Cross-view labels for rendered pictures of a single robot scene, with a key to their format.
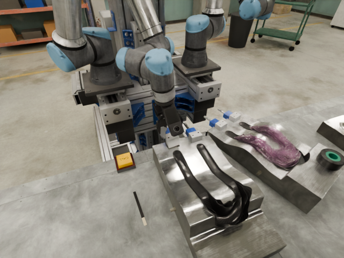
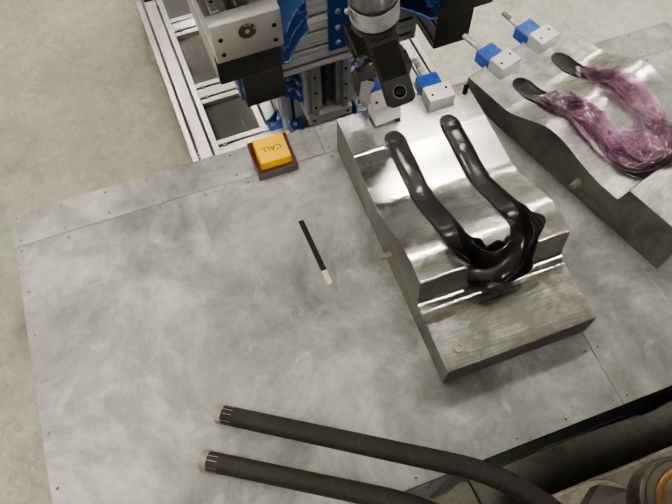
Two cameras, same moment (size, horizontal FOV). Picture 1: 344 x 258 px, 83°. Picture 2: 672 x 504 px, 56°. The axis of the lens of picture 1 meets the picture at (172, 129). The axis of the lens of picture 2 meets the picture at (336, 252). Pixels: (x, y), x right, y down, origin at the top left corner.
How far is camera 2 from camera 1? 0.37 m
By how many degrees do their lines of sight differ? 21
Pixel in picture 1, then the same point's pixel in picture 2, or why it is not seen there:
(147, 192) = (329, 221)
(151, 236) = (343, 302)
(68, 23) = not seen: outside the picture
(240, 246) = (509, 318)
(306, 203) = (658, 247)
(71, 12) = not seen: outside the picture
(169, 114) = (384, 59)
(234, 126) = (537, 65)
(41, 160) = (12, 135)
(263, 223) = (560, 282)
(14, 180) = not seen: outside the picture
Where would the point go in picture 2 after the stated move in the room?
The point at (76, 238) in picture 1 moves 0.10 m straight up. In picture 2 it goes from (199, 304) to (186, 279)
